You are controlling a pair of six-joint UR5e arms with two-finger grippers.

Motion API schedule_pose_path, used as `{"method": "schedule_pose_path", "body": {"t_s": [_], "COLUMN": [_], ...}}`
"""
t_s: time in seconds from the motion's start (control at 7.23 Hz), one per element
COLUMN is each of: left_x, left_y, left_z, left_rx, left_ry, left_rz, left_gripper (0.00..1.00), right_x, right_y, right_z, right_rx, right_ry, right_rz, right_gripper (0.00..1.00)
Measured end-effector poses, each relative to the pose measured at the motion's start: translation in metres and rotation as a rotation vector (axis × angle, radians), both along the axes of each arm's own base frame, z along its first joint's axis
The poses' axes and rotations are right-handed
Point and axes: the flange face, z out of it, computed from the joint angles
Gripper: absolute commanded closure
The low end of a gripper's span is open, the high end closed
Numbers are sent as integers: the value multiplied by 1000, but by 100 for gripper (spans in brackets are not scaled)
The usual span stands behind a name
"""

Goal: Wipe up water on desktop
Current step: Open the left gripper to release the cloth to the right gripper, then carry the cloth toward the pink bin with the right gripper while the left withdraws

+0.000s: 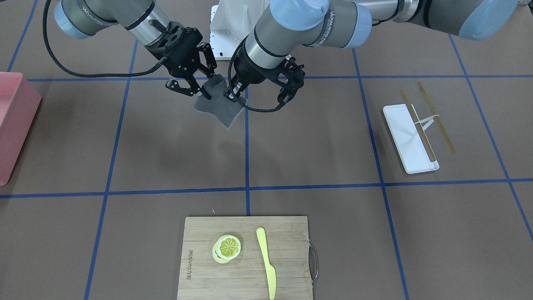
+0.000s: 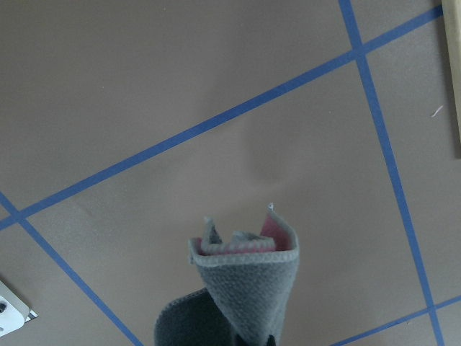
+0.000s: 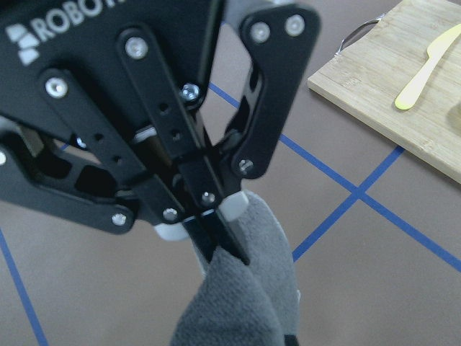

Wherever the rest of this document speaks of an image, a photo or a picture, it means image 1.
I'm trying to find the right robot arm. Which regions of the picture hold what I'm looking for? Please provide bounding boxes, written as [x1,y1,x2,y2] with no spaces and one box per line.
[42,0,217,99]

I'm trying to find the yellow plastic knife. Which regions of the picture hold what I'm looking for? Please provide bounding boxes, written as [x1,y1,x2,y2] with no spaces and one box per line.
[256,227,277,300]

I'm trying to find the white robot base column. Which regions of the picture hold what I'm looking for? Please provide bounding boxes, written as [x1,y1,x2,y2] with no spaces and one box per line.
[209,0,270,60]

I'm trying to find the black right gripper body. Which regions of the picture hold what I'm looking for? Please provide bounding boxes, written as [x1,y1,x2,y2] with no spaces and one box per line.
[145,25,217,94]

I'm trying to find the white towel rack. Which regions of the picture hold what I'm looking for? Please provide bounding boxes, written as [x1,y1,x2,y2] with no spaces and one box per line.
[382,81,457,175]

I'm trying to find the yellow lemon slice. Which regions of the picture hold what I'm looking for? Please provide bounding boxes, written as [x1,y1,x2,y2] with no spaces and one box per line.
[212,234,242,264]

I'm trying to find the bamboo cutting board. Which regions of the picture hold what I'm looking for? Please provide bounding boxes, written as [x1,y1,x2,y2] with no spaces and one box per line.
[177,216,314,300]

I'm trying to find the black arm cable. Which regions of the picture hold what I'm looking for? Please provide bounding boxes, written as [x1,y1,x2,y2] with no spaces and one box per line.
[228,40,288,113]

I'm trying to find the grey cleaning cloth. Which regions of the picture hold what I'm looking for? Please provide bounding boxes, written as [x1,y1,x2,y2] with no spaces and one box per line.
[194,74,244,130]

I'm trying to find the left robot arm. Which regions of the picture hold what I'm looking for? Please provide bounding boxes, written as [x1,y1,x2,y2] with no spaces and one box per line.
[224,0,518,106]

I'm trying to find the pink plastic bin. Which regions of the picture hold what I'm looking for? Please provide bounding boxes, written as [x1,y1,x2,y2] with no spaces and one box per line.
[0,72,42,186]

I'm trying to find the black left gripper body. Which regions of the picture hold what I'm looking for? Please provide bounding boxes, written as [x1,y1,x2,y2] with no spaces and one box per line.
[229,52,305,91]

